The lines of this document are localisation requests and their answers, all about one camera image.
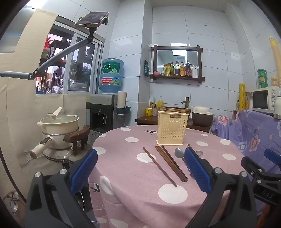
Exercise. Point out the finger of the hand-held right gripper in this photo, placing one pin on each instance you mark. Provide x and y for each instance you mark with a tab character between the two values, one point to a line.
252	168
273	156

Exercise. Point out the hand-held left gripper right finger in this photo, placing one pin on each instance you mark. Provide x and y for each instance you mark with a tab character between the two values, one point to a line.
197	171

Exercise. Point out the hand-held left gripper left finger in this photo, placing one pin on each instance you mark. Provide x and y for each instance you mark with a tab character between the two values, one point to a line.
84	171

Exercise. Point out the metal spoon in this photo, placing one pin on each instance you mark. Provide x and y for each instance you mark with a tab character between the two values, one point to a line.
179	153
199	154

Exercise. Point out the brown wooden chopstick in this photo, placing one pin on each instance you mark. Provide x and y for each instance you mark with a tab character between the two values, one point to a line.
174	162
171	163
159	166
168	163

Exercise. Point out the cream plastic utensil holder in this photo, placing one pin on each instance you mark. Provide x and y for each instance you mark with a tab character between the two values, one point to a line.
173	136

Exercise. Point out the person's right forearm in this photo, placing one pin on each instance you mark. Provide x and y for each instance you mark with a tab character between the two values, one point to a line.
272	210

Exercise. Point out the purple floral cloth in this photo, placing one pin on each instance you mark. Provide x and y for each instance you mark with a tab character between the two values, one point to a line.
252	131

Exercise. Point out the grey round stand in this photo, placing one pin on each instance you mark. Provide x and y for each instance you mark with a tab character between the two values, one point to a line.
54	156

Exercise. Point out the small dark wooden stool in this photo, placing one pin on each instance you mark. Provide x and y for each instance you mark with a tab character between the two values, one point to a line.
76	136

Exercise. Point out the pink polka dot tablecloth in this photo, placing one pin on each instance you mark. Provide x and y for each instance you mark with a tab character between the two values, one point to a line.
131	175

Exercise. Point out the brown and white rice cooker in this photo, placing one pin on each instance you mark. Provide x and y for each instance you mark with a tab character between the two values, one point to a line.
202	118

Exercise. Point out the cream lidded pot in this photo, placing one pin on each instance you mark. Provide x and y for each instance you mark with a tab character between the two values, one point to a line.
59	123

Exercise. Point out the white microwave oven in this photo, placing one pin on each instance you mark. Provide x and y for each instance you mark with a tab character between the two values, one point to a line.
261	99

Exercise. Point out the grey water dispenser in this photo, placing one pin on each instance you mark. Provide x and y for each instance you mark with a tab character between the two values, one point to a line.
102	114

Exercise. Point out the woven wicker basin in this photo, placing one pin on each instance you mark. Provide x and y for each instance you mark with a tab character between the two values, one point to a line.
173	108

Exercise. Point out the yellow paper roll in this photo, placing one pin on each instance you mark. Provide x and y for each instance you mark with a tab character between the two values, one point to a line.
242	96

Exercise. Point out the bamboo style faucet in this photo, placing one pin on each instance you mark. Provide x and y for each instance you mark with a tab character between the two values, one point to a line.
186	102

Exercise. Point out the dark wooden counter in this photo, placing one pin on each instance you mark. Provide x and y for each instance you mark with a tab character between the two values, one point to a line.
144	120

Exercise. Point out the jar with yellow lid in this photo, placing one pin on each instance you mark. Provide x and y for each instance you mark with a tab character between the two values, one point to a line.
274	82

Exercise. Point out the yellow cup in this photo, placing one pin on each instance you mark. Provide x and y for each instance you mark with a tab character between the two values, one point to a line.
149	112

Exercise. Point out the stack of green jars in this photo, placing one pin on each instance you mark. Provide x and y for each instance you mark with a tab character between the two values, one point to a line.
262	79

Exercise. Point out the yellow soap dispenser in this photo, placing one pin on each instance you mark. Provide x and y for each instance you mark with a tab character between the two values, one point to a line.
160	102

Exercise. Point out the wooden framed mirror shelf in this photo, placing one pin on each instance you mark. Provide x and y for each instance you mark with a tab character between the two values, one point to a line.
177	80

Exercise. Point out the blue water bottle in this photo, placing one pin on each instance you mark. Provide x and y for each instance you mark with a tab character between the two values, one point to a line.
111	76

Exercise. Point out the white plastic bottle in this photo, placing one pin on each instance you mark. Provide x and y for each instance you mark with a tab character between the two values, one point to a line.
195	72

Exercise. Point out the sliding glass window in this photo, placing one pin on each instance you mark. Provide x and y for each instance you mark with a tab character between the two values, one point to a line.
81	72

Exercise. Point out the dark soy sauce bottle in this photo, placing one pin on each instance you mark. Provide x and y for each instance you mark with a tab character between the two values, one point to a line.
188	70

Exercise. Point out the amber sauce bottle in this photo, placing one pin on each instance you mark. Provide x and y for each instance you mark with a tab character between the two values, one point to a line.
182	70

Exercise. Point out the green glass bottle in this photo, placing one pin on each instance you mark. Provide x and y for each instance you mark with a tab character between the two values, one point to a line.
172	70

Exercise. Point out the yellow snack packet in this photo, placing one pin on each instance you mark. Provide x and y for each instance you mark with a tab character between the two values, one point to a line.
166	70

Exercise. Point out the small pink pot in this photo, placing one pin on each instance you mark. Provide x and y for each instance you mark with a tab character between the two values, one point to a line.
156	73

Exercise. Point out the green hanging packet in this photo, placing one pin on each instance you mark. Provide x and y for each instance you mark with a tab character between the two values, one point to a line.
146	69

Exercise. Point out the smartphone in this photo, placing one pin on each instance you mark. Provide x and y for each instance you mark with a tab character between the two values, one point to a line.
92	18

